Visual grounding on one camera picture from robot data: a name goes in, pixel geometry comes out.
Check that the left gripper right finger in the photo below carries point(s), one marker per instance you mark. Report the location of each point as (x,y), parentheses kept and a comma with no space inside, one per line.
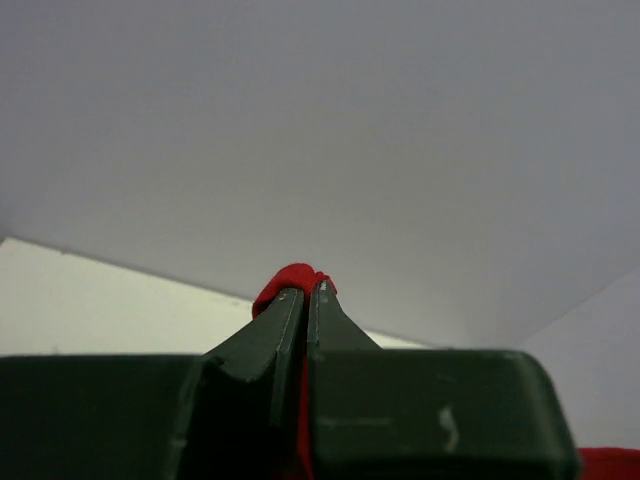
(378,413)

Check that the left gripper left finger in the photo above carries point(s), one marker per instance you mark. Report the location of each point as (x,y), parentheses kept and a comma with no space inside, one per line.
(229,412)

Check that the red t-shirt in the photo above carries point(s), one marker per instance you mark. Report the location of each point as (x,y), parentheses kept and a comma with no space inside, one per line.
(600,463)

